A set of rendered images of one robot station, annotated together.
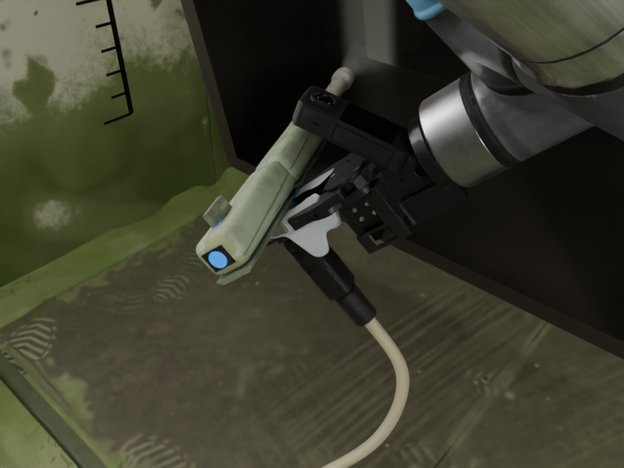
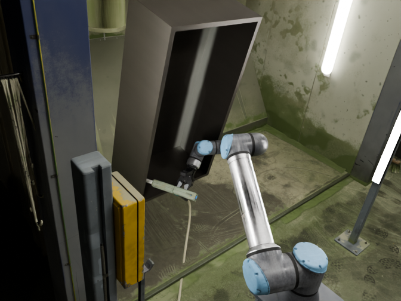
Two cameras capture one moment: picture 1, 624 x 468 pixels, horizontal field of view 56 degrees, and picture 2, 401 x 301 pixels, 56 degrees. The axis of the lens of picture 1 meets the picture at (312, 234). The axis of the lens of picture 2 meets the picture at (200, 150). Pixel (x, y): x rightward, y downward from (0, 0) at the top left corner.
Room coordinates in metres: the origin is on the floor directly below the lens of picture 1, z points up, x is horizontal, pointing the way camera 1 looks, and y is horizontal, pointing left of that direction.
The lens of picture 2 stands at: (0.25, 1.90, 2.06)
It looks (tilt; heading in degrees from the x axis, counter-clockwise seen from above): 32 degrees down; 275
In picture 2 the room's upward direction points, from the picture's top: 6 degrees clockwise
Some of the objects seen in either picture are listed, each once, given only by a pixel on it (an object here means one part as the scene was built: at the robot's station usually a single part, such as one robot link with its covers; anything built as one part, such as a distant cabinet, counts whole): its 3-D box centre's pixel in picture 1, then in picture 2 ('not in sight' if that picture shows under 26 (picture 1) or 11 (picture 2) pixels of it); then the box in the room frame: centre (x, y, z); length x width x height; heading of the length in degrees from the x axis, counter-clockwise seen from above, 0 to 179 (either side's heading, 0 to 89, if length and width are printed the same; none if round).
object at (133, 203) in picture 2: not in sight; (120, 232); (0.47, 1.29, 1.42); 0.12 x 0.06 x 0.26; 139
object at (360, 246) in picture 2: not in sight; (351, 242); (-0.80, -0.38, 0.01); 0.20 x 0.20 x 0.01; 49
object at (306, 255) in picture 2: not in sight; (305, 267); (-0.15, 0.74, 0.83); 0.17 x 0.15 x 0.18; 24
